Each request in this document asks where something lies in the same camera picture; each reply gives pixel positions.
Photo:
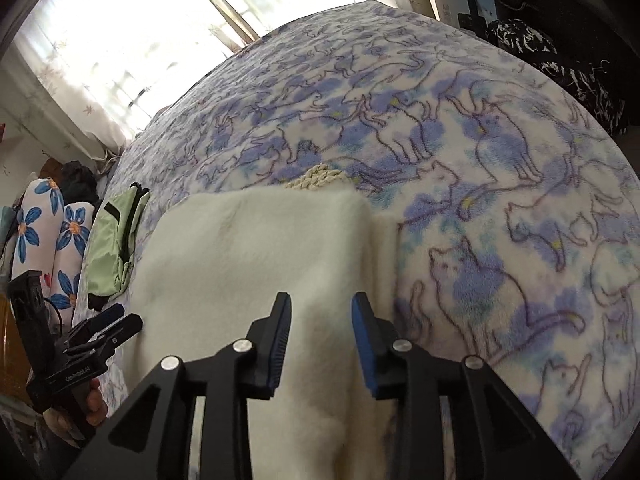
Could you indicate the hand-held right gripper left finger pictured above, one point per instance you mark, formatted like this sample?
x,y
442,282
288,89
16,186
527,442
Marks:
x,y
280,345

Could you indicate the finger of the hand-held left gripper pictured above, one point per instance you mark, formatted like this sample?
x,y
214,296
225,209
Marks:
x,y
102,317
120,329

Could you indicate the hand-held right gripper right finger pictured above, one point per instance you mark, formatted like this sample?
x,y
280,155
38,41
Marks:
x,y
362,345

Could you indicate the white fuzzy cardigan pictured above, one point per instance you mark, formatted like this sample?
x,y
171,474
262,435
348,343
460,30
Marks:
x,y
240,240

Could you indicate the black clothes pile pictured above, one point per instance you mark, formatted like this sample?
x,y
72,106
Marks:
x,y
80,180

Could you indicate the person's left hand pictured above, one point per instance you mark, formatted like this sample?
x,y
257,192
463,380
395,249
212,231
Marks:
x,y
96,405

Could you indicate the green folded garment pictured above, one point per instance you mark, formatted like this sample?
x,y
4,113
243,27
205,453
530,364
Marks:
x,y
110,250

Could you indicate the black white patterned garment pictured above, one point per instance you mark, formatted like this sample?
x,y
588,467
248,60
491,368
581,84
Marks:
x,y
550,60

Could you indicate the white and blue carton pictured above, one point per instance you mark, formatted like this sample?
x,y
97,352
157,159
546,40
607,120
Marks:
x,y
450,2

